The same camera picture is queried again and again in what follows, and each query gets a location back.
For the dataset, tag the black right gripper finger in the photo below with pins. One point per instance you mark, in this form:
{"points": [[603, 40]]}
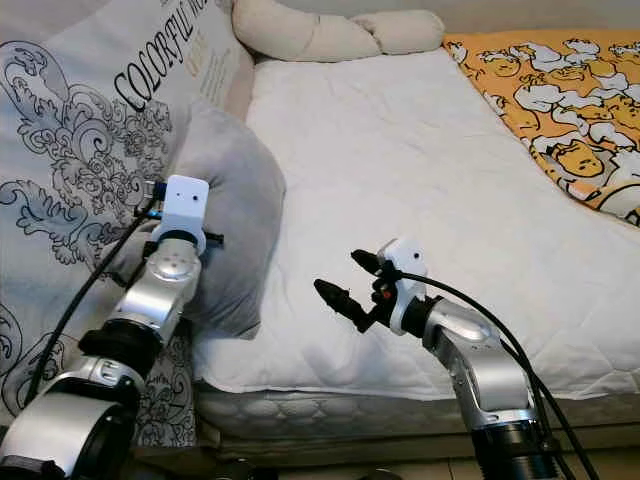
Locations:
{"points": [[342, 299], [366, 261]]}

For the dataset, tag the yellow cartoon egg print blanket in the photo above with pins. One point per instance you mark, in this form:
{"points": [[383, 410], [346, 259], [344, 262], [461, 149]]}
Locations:
{"points": [[560, 110]]}

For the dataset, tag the white quilted mattress pad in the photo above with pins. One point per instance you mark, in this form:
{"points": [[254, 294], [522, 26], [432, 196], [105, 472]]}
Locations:
{"points": [[390, 170]]}

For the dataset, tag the beige quilted mattress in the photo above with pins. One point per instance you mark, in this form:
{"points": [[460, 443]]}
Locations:
{"points": [[310, 415]]}

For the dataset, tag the short beige pillow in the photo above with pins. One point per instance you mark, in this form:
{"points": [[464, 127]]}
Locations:
{"points": [[405, 30]]}

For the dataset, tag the long beige bolster pillow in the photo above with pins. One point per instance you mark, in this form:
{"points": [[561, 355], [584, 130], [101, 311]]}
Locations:
{"points": [[300, 35]]}

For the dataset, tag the white pillow grey ornament print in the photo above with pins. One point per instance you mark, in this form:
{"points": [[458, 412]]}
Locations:
{"points": [[80, 120]]}

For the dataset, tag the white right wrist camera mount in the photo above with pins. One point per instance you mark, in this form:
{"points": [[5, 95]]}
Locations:
{"points": [[405, 258]]}

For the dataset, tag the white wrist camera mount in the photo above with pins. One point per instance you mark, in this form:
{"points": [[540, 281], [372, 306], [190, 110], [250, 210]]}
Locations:
{"points": [[405, 258], [185, 203]]}

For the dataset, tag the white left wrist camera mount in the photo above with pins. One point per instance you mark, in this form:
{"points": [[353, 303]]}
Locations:
{"points": [[185, 203]]}

